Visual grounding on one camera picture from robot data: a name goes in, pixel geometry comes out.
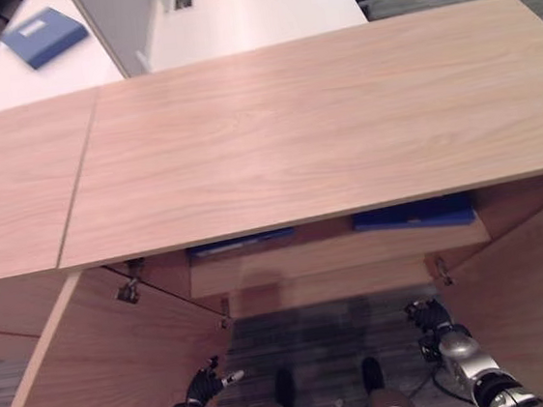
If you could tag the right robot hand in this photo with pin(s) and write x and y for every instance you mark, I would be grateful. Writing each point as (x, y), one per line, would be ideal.
(429, 314)

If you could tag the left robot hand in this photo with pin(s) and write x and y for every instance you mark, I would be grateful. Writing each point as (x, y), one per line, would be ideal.
(204, 383)

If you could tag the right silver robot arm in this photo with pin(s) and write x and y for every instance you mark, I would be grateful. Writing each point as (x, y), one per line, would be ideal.
(478, 371)

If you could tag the thick blue folder in cabinet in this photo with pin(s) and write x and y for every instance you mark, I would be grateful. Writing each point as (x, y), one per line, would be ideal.
(413, 215)

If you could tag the wooden cabinet door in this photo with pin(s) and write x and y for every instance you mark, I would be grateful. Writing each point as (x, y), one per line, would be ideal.
(528, 293)
(99, 362)

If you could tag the wooden cabinet shelf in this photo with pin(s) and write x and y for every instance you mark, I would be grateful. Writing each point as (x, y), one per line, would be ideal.
(335, 257)

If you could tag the wooden office cabinet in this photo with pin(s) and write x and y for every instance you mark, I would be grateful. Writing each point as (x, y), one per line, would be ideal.
(312, 131)

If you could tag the adjoining wooden cabinet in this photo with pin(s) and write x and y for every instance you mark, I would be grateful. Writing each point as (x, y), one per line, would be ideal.
(17, 191)

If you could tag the white office desk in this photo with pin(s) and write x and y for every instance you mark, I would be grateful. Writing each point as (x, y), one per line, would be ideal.
(28, 64)
(251, 13)

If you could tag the blue folder with white label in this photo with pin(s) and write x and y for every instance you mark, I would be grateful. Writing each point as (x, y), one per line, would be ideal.
(45, 37)

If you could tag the metal door hinge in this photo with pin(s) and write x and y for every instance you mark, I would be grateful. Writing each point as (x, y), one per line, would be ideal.
(224, 313)
(129, 282)
(443, 270)

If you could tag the robot right leg and foot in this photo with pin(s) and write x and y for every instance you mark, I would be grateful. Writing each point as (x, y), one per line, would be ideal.
(381, 393)

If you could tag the grey desk divider panel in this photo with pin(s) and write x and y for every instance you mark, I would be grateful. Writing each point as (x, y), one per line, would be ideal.
(117, 27)

